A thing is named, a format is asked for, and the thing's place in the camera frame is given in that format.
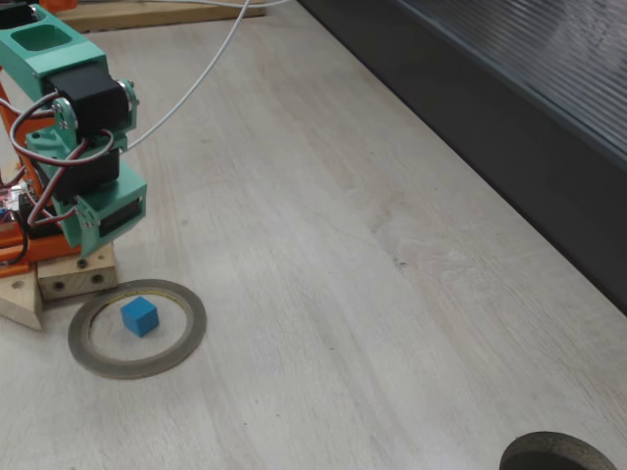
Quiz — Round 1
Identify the blue cube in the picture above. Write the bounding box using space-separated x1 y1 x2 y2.
120 296 160 339

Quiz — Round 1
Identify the wooden base block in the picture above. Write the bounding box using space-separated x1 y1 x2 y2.
36 242 120 301

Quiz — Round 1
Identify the pale wooden wedge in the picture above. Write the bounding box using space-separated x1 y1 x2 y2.
0 266 44 332

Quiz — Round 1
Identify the flat wooden plank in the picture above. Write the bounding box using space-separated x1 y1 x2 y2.
48 0 268 33

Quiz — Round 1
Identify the grey frosted desk partition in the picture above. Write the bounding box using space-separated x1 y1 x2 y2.
298 0 627 317

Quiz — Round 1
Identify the thin servo wire bundle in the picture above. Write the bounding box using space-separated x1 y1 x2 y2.
0 92 123 231

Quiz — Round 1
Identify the grey ring of tape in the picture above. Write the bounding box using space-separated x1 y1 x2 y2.
67 278 208 381

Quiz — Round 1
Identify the thin white cable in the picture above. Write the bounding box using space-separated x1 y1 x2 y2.
127 0 290 151

